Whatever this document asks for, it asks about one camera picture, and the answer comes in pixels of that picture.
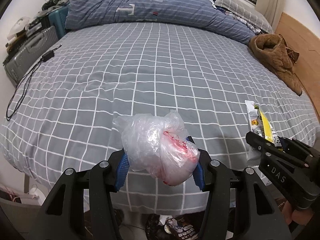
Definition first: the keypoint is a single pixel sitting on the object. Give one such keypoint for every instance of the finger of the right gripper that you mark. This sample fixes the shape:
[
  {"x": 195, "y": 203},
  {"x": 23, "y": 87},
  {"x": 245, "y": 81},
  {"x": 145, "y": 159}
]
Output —
[
  {"x": 299, "y": 150},
  {"x": 259, "y": 147}
]

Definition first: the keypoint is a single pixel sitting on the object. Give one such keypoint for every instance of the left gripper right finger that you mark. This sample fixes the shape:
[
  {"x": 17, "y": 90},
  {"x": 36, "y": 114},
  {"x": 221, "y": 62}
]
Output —
[{"x": 238, "y": 199}]

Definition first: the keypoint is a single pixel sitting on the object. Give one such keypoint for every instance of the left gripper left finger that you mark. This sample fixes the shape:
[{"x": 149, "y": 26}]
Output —
[{"x": 61, "y": 215}]

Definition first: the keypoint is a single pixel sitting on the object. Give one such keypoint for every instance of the yellow white snack wrapper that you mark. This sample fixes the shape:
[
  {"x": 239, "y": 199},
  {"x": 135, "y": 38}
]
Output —
[{"x": 259, "y": 124}]

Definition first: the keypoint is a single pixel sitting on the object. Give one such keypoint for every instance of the dark brown snack box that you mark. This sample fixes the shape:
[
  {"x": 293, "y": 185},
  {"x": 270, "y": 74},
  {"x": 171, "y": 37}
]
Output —
[{"x": 181, "y": 228}]

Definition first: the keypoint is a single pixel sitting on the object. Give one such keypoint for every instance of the clear plastic bag red stains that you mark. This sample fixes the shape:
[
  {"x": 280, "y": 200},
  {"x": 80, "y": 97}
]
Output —
[{"x": 159, "y": 145}]

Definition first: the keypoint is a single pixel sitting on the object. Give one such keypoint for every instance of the black lined trash bin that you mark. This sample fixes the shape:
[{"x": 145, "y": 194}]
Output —
[{"x": 154, "y": 226}]

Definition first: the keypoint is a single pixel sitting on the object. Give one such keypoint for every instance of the right hand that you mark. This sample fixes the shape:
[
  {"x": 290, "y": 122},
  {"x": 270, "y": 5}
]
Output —
[{"x": 300, "y": 217}]

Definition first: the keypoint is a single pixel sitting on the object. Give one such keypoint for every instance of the grey checked bed mattress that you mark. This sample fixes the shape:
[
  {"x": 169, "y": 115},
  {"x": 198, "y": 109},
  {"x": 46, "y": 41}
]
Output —
[{"x": 65, "y": 118}]

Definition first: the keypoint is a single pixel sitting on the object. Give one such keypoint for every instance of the brown fleece garment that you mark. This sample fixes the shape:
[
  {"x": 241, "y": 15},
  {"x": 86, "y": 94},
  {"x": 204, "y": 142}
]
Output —
[{"x": 271, "y": 51}]

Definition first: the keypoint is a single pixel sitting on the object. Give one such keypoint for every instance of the wooden headboard panel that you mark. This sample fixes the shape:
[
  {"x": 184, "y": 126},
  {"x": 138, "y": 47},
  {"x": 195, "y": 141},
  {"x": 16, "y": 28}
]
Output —
[{"x": 304, "y": 41}]

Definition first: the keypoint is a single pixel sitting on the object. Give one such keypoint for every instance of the striped curtain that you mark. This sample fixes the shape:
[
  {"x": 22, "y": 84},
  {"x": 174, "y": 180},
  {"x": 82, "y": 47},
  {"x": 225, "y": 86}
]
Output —
[{"x": 271, "y": 9}]

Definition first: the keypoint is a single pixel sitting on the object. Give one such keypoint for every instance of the grey checked pillow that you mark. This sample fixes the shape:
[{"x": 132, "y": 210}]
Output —
[{"x": 245, "y": 14}]

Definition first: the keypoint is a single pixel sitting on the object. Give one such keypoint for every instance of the grey hard suitcase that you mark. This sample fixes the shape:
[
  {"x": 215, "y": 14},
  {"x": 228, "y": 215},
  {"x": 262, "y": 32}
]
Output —
[{"x": 17, "y": 65}]

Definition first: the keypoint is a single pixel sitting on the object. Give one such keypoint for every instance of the teal plastic crate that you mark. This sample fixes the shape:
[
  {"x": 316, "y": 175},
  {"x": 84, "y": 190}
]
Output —
[{"x": 57, "y": 18}]

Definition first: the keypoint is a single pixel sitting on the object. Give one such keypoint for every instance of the blue striped duvet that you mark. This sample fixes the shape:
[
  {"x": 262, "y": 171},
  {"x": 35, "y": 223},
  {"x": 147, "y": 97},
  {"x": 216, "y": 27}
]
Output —
[{"x": 194, "y": 13}]

